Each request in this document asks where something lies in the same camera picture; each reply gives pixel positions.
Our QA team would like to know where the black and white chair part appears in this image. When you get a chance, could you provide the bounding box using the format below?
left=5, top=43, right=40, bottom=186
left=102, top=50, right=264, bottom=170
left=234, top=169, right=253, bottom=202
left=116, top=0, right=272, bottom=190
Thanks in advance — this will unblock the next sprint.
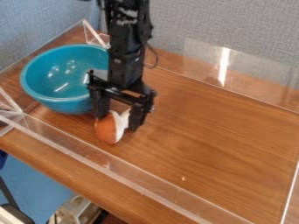
left=0, top=177, right=34, bottom=224

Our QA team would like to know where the blue bowl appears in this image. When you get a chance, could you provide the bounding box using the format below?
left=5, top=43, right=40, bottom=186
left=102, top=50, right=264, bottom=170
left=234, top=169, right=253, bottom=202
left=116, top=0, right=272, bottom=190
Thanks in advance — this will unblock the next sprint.
left=20, top=44, right=108, bottom=115

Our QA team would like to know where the clear acrylic barrier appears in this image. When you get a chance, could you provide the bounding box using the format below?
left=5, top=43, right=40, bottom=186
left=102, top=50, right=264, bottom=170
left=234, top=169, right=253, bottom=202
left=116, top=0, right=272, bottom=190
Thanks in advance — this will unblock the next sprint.
left=0, top=87, right=253, bottom=224
left=145, top=38, right=299, bottom=114

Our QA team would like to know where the brown and white toy mushroom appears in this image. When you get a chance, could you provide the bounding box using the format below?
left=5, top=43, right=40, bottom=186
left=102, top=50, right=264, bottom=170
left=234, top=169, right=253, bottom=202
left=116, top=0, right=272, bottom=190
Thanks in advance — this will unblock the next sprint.
left=94, top=110, right=129, bottom=144

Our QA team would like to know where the clear acrylic corner bracket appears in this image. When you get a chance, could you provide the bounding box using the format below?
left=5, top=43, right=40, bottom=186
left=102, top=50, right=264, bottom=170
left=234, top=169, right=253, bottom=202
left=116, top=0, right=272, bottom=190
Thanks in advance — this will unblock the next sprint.
left=81, top=19, right=109, bottom=49

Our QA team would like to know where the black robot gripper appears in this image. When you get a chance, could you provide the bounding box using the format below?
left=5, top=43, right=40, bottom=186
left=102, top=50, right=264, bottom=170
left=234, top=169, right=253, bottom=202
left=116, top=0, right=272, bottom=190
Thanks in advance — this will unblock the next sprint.
left=88, top=51, right=156, bottom=131

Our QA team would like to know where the clear acrylic barrier front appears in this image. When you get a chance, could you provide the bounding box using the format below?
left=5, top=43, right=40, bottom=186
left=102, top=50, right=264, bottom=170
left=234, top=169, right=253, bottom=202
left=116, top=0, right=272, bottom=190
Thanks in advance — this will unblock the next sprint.
left=0, top=87, right=253, bottom=224

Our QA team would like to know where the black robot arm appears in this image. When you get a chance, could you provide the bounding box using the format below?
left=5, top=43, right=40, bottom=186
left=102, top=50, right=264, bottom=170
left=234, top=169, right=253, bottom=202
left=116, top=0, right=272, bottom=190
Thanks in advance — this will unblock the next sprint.
left=88, top=0, right=156, bottom=131

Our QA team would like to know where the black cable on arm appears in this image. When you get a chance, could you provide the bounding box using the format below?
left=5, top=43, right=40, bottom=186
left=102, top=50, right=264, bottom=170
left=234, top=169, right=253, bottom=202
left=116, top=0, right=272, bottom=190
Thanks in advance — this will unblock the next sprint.
left=141, top=43, right=160, bottom=70

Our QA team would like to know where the white device under table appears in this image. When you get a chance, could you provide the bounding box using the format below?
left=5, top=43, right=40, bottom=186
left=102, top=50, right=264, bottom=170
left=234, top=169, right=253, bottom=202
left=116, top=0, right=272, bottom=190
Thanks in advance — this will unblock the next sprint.
left=48, top=195, right=101, bottom=224

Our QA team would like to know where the clear acrylic barrier back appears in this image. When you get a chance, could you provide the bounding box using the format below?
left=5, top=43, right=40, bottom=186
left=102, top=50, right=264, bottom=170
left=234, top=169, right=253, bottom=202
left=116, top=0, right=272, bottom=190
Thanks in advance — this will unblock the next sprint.
left=145, top=38, right=299, bottom=114

